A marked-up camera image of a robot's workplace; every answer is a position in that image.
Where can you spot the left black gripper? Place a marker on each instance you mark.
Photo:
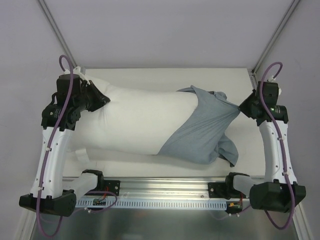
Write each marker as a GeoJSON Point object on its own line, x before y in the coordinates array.
{"type": "Point", "coordinates": [94, 95]}

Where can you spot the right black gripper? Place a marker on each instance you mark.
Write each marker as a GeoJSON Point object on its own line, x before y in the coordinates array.
{"type": "Point", "coordinates": [250, 105]}

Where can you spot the white pillow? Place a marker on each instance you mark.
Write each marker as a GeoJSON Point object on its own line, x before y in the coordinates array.
{"type": "Point", "coordinates": [135, 121]}

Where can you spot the grey striped pillowcase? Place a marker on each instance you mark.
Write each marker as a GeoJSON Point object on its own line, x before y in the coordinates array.
{"type": "Point", "coordinates": [202, 139]}

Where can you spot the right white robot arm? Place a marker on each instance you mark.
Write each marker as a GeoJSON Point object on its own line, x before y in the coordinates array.
{"type": "Point", "coordinates": [279, 191]}

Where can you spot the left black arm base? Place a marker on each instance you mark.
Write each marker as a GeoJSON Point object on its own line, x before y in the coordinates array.
{"type": "Point", "coordinates": [110, 186]}

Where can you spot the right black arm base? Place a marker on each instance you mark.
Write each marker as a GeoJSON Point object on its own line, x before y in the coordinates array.
{"type": "Point", "coordinates": [225, 188]}

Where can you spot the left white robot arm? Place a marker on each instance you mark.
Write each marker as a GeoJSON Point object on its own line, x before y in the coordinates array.
{"type": "Point", "coordinates": [48, 195]}

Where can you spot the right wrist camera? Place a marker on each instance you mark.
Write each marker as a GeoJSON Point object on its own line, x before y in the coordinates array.
{"type": "Point", "coordinates": [272, 79]}

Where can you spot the right aluminium frame post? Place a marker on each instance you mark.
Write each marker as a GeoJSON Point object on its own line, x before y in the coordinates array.
{"type": "Point", "coordinates": [276, 34]}

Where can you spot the aluminium frame post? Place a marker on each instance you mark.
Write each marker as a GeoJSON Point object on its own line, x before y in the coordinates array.
{"type": "Point", "coordinates": [56, 30]}
{"type": "Point", "coordinates": [276, 34]}

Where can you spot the white slotted cable duct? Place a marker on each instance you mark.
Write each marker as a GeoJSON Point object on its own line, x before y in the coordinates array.
{"type": "Point", "coordinates": [167, 204]}

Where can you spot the aluminium mounting rail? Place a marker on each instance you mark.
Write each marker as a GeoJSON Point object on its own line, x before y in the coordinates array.
{"type": "Point", "coordinates": [164, 188]}

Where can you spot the left aluminium frame post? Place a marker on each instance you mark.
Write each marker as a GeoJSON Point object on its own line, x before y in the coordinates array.
{"type": "Point", "coordinates": [56, 30]}

